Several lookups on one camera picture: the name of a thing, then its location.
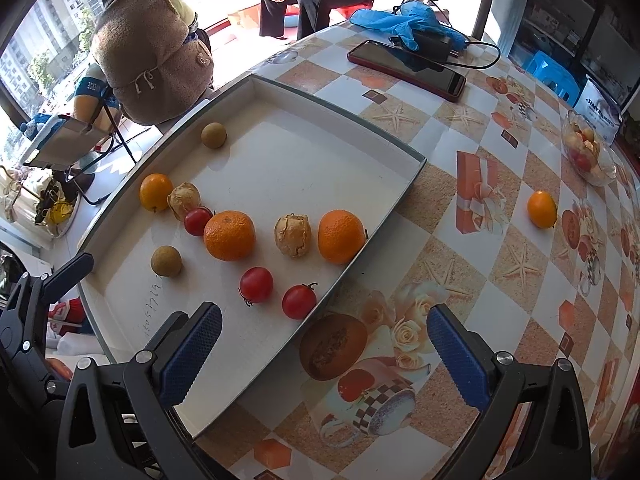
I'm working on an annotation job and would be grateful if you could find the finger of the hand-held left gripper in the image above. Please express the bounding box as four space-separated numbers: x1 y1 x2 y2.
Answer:
0 305 73 401
14 252 96 311

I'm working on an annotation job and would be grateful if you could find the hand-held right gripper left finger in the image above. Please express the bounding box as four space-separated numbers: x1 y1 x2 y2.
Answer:
56 301 223 480

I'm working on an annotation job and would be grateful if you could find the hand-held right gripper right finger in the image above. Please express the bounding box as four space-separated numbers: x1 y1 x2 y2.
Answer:
427 302 593 480

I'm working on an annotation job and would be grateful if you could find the brown longan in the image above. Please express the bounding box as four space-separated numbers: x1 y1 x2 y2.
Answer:
150 245 183 278
201 122 228 150

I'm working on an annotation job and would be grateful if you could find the red cherry tomato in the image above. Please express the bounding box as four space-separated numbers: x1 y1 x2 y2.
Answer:
238 266 275 307
281 282 319 321
183 207 215 237

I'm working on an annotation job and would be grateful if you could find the small smooth orange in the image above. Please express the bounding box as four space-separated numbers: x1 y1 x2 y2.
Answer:
139 173 175 212

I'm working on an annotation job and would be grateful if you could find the bumpy mandarin orange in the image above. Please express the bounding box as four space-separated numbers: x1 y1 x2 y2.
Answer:
317 209 368 266
203 210 257 262

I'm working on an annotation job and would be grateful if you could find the husked physalis fruit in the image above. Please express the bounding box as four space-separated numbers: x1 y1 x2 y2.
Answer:
167 182 202 222
273 213 313 259

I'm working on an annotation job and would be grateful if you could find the grey tray with white inside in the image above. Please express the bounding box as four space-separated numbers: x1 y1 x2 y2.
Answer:
77 74 427 441

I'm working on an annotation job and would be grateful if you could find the red and white cloth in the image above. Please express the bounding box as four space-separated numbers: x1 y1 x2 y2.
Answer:
47 297 93 336

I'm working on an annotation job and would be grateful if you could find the folding chair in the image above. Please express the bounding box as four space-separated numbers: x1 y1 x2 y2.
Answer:
22 114 113 171

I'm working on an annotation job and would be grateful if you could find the large smooth orange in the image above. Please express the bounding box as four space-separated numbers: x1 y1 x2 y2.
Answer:
527 190 558 229

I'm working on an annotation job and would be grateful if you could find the glass bowl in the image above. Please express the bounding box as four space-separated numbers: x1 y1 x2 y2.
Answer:
560 109 621 187

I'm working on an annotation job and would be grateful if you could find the white printed bag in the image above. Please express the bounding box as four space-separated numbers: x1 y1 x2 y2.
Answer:
572 74 623 143

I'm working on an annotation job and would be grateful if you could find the smartphone with red case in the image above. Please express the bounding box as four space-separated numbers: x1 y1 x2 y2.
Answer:
347 39 467 103

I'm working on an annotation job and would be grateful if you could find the blue plastic stool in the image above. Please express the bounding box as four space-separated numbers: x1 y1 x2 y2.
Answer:
525 50 583 106

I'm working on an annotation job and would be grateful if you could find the cardboard box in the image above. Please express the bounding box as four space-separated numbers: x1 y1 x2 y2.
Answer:
227 2 263 28

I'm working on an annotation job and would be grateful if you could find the glass display cabinet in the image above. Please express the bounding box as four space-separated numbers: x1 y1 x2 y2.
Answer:
510 0 640 111

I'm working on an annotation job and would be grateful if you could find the black cable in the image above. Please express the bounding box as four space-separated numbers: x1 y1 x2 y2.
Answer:
392 0 502 72

